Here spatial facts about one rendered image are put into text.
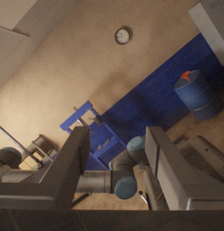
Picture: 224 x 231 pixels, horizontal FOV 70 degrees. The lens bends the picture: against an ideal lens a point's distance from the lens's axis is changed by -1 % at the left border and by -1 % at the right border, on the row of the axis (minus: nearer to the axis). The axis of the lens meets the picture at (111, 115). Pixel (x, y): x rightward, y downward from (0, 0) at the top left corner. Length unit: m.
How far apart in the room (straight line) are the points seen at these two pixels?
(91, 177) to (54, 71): 3.48
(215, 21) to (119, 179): 3.45
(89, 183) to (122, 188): 0.12
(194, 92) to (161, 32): 1.45
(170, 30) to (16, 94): 3.74
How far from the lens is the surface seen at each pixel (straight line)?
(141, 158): 0.77
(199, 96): 3.47
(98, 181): 0.67
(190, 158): 1.08
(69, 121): 3.55
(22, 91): 4.36
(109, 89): 3.79
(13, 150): 0.94
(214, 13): 3.78
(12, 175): 0.76
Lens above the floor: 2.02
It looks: 13 degrees down
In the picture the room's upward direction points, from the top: 42 degrees counter-clockwise
